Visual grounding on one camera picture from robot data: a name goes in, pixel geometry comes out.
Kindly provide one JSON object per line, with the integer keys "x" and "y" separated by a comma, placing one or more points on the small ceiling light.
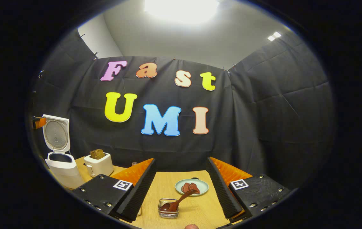
{"x": 274, "y": 36}

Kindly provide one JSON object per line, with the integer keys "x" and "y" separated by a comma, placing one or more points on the brown meat pieces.
{"x": 188, "y": 187}

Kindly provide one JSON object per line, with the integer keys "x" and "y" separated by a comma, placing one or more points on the large ceiling light panel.
{"x": 180, "y": 9}

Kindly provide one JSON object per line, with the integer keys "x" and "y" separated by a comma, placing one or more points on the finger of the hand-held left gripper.
{"x": 41, "y": 122}

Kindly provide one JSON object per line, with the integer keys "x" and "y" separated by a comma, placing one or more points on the white rice cooker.
{"x": 63, "y": 168}

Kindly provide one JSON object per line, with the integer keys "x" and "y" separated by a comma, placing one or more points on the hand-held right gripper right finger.
{"x": 222, "y": 194}

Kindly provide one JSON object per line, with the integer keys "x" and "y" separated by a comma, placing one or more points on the pale green plate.
{"x": 203, "y": 187}

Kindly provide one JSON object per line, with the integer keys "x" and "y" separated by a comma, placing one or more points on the white toaster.
{"x": 99, "y": 167}

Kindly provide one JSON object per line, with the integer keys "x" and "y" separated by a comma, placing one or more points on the brown toast slice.
{"x": 93, "y": 155}
{"x": 100, "y": 153}

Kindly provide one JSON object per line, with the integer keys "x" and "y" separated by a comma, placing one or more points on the brown wooden spoon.
{"x": 173, "y": 206}

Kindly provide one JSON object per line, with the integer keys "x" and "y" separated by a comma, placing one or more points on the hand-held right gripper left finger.
{"x": 138, "y": 195}

